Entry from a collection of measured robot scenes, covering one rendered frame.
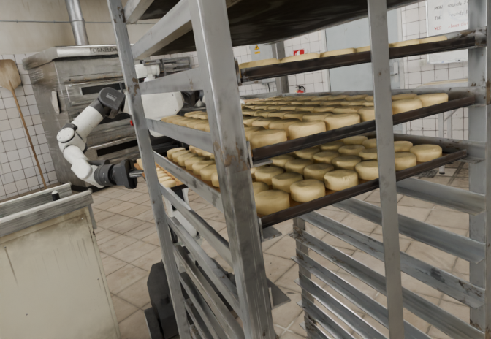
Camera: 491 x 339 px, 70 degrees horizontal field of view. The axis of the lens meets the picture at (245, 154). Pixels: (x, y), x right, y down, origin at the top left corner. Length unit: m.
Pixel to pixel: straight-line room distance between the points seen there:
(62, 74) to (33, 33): 1.24
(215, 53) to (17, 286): 1.56
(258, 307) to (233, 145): 0.20
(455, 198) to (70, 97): 4.98
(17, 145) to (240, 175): 5.84
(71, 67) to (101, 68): 0.44
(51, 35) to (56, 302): 5.15
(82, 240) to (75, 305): 0.29
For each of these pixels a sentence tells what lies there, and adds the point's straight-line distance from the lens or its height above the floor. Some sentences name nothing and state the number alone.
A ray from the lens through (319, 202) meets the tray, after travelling 0.49.
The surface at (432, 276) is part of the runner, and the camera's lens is 0.86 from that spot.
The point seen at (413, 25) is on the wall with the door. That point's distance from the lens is 5.02.
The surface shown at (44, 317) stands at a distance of 1.89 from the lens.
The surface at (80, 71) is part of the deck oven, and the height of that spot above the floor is 1.70.
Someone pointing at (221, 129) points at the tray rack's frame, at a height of 1.27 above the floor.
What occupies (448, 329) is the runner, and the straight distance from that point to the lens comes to 0.88.
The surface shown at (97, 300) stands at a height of 0.38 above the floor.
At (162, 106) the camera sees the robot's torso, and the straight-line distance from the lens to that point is 1.84.
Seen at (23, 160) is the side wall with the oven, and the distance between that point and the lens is 6.20.
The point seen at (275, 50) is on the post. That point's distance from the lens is 1.12.
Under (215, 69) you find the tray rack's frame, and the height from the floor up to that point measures 1.33.
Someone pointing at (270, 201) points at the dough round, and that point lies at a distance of 0.47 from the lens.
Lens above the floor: 1.32
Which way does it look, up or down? 13 degrees down
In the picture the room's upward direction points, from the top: 8 degrees counter-clockwise
